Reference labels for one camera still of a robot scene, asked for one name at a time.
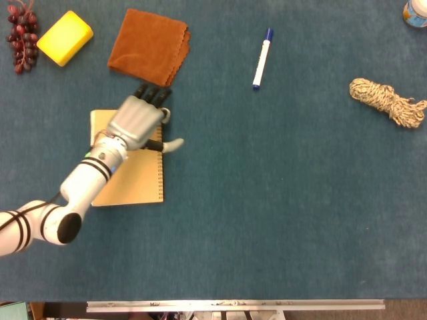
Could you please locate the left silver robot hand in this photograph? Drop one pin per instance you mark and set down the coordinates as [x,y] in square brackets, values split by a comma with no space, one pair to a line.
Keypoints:
[136,120]

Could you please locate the yellow spiral notebook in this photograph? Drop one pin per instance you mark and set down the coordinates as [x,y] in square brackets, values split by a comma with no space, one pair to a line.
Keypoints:
[140,180]

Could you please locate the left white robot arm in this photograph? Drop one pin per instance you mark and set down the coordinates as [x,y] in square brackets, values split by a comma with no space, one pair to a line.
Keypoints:
[83,183]

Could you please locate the brown cloth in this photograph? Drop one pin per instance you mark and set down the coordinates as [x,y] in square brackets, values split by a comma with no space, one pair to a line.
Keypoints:
[146,46]

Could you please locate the yellow sponge block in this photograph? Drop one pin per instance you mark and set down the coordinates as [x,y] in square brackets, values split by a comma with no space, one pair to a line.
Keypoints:
[65,38]

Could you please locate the white blue marker pen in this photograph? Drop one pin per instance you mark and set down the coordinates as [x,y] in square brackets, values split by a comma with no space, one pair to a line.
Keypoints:
[262,60]

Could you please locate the dark red grape bunch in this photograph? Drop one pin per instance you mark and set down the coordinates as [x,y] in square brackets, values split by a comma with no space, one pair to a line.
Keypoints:
[23,36]

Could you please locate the teal box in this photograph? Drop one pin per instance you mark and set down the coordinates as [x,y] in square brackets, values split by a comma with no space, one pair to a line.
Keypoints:
[13,311]

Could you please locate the white lidded jar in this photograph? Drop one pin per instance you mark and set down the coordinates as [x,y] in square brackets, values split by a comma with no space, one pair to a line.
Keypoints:
[416,13]

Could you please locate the aluminium table edge rail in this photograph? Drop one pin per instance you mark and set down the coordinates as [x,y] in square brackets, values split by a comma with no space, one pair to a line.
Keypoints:
[233,305]

